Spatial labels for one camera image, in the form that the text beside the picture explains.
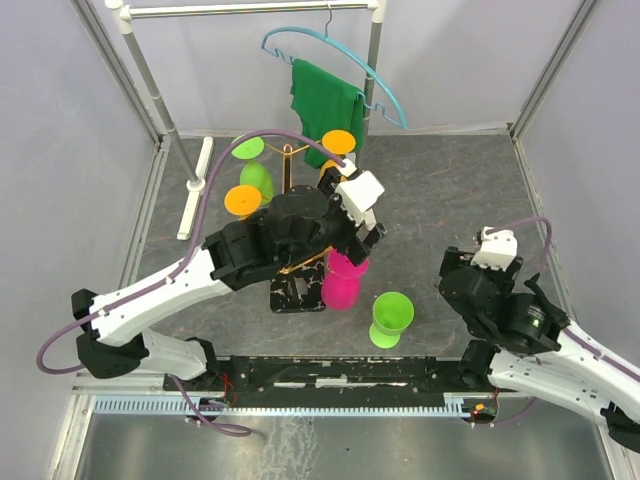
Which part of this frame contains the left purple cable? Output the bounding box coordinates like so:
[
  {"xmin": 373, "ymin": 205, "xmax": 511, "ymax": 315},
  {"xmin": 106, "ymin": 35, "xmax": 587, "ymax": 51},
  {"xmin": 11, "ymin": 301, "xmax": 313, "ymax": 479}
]
[{"xmin": 35, "ymin": 128, "xmax": 351, "ymax": 439}]

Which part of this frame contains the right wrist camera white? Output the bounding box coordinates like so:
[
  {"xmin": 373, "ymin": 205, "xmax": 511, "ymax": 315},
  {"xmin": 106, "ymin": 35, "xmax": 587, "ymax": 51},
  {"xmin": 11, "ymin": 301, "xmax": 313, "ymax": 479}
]
[{"xmin": 471, "ymin": 226, "xmax": 518, "ymax": 271}]

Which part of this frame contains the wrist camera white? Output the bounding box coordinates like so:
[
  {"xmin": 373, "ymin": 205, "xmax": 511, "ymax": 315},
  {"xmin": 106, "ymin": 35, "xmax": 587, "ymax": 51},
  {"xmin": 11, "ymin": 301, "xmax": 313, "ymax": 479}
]
[
  {"xmin": 471, "ymin": 226, "xmax": 518, "ymax": 271},
  {"xmin": 335, "ymin": 157, "xmax": 385, "ymax": 231}
]

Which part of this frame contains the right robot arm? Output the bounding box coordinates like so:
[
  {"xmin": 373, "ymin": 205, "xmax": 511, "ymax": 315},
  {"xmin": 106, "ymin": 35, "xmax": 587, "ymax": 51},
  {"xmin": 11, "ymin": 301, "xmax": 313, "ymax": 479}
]
[{"xmin": 356, "ymin": 227, "xmax": 639, "ymax": 451}]

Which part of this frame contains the pink wine glass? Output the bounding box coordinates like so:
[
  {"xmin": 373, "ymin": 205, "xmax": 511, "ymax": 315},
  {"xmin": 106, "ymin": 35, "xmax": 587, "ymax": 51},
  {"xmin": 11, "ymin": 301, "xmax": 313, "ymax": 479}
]
[{"xmin": 321, "ymin": 250, "xmax": 369, "ymax": 311}]

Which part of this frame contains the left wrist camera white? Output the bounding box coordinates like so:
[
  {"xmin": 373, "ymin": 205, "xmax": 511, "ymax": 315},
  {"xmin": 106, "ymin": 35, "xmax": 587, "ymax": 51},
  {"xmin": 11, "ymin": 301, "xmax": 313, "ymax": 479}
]
[{"xmin": 335, "ymin": 157, "xmax": 385, "ymax": 231}]

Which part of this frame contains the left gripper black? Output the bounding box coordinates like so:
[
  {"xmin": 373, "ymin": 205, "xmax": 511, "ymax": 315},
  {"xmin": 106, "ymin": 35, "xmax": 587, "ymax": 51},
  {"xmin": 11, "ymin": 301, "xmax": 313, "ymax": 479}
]
[{"xmin": 281, "ymin": 168, "xmax": 389, "ymax": 269}]

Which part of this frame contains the light blue cable duct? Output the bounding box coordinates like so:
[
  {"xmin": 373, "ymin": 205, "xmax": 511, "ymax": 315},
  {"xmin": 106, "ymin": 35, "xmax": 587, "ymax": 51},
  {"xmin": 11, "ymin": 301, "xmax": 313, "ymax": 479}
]
[{"xmin": 93, "ymin": 395, "xmax": 471, "ymax": 419}]

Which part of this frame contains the gold wine glass rack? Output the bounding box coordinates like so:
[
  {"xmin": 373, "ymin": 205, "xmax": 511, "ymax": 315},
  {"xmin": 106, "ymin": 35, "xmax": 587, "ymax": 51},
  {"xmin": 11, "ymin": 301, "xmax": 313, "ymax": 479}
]
[{"xmin": 262, "ymin": 142, "xmax": 331, "ymax": 314}]

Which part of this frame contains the lime green wine glass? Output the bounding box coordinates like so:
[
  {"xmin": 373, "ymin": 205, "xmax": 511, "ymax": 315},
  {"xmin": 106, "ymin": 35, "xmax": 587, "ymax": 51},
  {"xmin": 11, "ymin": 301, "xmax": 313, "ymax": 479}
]
[{"xmin": 231, "ymin": 137, "xmax": 274, "ymax": 205}]

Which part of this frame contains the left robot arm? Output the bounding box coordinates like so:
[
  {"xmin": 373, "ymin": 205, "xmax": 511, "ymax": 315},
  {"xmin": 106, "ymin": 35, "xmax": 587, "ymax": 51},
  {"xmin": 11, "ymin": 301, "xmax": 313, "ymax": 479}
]
[{"xmin": 72, "ymin": 168, "xmax": 386, "ymax": 390}]

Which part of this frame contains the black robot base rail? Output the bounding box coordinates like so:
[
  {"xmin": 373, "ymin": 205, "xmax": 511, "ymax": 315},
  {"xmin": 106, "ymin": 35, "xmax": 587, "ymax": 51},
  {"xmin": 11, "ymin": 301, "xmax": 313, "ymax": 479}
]
[{"xmin": 182, "ymin": 356, "xmax": 495, "ymax": 410}]

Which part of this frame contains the green cloth on hanger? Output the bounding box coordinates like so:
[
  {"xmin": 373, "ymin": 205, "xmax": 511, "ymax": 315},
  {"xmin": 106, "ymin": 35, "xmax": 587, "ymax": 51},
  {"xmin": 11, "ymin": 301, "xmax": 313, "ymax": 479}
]
[{"xmin": 290, "ymin": 59, "xmax": 364, "ymax": 152}]

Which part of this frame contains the orange wine glass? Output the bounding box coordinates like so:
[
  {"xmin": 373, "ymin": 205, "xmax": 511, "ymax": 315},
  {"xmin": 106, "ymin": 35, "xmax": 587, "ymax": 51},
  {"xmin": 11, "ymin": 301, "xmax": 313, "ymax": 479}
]
[
  {"xmin": 224, "ymin": 185, "xmax": 262, "ymax": 219},
  {"xmin": 320, "ymin": 130, "xmax": 357, "ymax": 181}
]

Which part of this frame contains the teal wire clothes hanger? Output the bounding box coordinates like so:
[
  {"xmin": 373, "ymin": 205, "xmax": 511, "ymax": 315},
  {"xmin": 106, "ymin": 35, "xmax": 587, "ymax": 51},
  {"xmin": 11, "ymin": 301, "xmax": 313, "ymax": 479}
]
[{"xmin": 260, "ymin": 2, "xmax": 409, "ymax": 130}]

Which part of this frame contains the silver white clothes rail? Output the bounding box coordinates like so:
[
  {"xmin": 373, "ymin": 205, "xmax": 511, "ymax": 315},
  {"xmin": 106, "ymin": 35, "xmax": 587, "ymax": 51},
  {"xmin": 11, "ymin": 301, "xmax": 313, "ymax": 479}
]
[{"xmin": 105, "ymin": 1, "xmax": 387, "ymax": 241}]

